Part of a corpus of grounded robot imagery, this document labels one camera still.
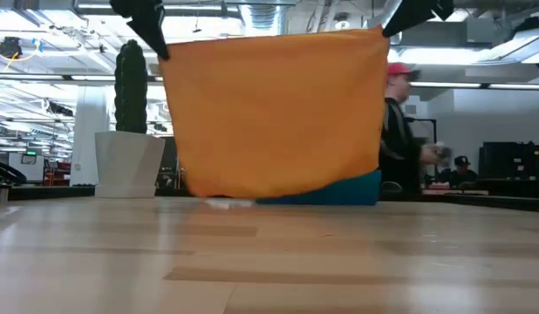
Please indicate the black background rig frame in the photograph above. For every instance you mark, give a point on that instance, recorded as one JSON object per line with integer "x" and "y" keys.
{"x": 434, "y": 131}

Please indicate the white pillar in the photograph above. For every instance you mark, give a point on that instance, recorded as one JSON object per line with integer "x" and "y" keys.
{"x": 88, "y": 139}

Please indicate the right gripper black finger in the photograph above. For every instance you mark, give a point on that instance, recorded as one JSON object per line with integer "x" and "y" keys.
{"x": 409, "y": 15}

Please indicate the black aluminium table frame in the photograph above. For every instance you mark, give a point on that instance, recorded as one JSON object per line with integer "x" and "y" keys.
{"x": 42, "y": 193}

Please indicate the green cactus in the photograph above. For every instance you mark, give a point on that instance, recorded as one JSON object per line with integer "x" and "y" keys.
{"x": 131, "y": 87}

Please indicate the person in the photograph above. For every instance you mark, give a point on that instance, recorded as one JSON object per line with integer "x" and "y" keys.
{"x": 398, "y": 144}
{"x": 461, "y": 174}

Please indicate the teal plastic bin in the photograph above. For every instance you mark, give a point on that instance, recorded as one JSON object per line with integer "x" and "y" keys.
{"x": 352, "y": 192}

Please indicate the long ceiling light strip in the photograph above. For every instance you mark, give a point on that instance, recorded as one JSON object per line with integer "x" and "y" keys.
{"x": 479, "y": 85}
{"x": 56, "y": 77}

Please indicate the black background cabinet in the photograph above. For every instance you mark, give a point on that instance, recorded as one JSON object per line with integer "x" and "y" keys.
{"x": 511, "y": 159}

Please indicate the ribbed silver ventilation duct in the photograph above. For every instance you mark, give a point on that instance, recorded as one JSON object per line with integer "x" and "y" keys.
{"x": 263, "y": 17}

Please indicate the black round ceiling fixture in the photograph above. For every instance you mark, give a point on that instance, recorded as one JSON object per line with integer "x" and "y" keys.
{"x": 10, "y": 47}

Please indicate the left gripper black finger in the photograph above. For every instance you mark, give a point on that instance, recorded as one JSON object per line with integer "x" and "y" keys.
{"x": 147, "y": 26}

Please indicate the white hexagonal plant pot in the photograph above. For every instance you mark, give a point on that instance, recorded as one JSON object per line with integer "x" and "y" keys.
{"x": 127, "y": 161}

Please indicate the orange microfiber towel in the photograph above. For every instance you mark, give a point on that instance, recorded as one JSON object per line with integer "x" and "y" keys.
{"x": 274, "y": 113}

